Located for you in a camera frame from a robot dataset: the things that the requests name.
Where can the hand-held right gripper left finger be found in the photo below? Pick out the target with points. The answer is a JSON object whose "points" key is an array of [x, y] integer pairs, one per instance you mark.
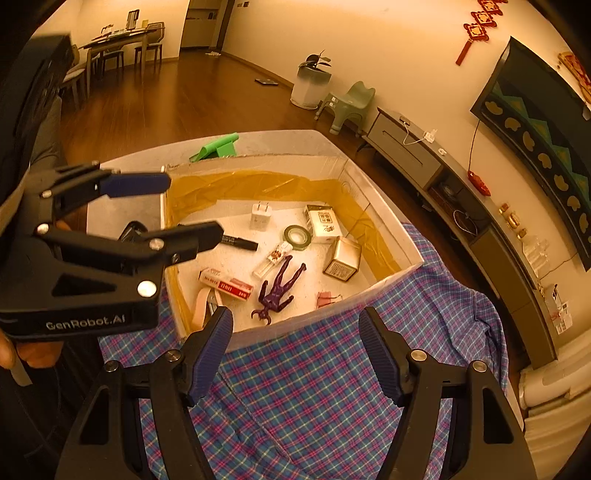
{"points": [[213, 355]]}

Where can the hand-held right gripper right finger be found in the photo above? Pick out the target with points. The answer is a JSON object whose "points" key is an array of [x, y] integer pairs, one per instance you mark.
{"points": [[378, 355]]}

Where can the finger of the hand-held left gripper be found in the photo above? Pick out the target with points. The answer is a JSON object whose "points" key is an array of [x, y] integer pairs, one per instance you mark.
{"points": [[184, 242], [134, 183]]}

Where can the white foam box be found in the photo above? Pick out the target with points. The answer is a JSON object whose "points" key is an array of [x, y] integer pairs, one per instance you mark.
{"points": [[231, 212]]}

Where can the black marker pen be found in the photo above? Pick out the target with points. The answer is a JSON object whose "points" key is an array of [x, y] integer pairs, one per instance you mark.
{"points": [[240, 242]]}

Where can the red and white pack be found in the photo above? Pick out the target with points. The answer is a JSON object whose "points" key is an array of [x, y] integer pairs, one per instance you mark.
{"points": [[226, 284]]}

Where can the pink binder clip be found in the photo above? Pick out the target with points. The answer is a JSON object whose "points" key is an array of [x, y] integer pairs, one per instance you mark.
{"points": [[328, 299]]}

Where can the white charger plug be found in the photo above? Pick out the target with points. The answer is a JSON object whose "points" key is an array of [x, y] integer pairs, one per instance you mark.
{"points": [[259, 219]]}

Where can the small clear bottle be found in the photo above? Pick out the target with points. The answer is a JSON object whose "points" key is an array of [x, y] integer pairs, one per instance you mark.
{"points": [[272, 259]]}

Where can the purple action figure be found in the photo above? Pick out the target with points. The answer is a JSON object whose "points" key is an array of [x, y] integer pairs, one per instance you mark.
{"points": [[277, 290]]}

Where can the clear tape roll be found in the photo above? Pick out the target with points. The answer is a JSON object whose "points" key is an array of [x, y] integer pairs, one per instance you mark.
{"points": [[287, 235]]}

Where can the gold tin box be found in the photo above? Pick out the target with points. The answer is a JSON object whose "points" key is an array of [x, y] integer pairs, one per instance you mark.
{"points": [[344, 258]]}

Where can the white printed card box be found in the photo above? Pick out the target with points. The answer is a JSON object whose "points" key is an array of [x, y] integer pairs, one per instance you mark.
{"points": [[323, 224]]}

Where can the person's left hand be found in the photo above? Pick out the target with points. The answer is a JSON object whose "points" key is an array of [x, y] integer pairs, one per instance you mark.
{"points": [[32, 354]]}

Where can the black glasses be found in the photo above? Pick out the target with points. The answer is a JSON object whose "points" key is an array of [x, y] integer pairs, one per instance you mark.
{"points": [[131, 229]]}

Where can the blue plaid shirt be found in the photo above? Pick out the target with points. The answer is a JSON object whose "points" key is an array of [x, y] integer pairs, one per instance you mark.
{"points": [[300, 392]]}

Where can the green phone stand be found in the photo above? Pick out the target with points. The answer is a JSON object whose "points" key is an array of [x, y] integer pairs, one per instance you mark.
{"points": [[217, 147]]}

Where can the wooden dining chair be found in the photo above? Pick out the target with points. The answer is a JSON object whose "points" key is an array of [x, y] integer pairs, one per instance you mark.
{"points": [[112, 56], [148, 46], [76, 74]]}

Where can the dining table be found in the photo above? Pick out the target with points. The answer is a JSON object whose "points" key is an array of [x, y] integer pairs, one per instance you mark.
{"points": [[120, 39]]}

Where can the dark flat floor item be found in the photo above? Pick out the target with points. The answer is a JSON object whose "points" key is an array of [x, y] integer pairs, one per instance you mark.
{"points": [[266, 81]]}

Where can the dark shelf device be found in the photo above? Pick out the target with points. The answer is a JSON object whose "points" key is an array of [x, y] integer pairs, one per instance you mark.
{"points": [[446, 190]]}

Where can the grey desk organizer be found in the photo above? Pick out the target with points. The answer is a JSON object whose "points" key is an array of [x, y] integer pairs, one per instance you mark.
{"points": [[549, 295]]}

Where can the white floor air conditioner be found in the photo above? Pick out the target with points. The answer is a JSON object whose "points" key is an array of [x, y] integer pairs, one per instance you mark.
{"points": [[558, 397]]}

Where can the white paper cards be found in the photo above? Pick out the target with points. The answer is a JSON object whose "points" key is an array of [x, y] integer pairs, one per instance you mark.
{"points": [[559, 316]]}

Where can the small gold jar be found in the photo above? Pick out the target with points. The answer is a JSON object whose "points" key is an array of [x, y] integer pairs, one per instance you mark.
{"points": [[521, 234], [503, 208]]}

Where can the set of clear glasses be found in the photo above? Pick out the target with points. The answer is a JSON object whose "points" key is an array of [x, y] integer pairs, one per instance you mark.
{"points": [[536, 254]]}

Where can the wide gold jar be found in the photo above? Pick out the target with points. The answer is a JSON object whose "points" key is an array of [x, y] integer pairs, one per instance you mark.
{"points": [[511, 219]]}

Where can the white trash can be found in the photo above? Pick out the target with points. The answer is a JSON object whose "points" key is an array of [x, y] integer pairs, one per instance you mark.
{"points": [[309, 90]]}

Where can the red dish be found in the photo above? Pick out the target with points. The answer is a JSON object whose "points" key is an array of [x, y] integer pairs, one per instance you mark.
{"points": [[479, 181]]}

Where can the grey TV cabinet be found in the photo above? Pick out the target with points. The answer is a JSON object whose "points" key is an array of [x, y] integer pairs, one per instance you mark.
{"points": [[406, 143]]}

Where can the green plastic stool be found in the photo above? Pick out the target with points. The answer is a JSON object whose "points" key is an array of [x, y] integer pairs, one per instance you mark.
{"points": [[351, 101]]}

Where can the green potted plant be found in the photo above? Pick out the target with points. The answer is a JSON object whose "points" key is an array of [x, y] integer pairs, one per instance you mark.
{"points": [[314, 61]]}

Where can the white power adapter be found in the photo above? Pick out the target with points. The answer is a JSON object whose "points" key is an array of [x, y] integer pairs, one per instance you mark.
{"points": [[430, 135]]}

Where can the television with patterned cover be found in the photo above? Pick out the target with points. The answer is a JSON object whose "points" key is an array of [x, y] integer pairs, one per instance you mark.
{"points": [[531, 129]]}

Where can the small standing frame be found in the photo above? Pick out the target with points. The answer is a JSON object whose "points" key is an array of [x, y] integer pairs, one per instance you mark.
{"points": [[134, 19]]}

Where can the gold and red wall ornament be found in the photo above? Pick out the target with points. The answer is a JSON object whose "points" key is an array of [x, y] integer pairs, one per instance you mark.
{"points": [[577, 76]]}

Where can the red knot wall hanging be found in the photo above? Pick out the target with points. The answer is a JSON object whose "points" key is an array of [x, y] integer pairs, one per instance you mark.
{"points": [[480, 27]]}

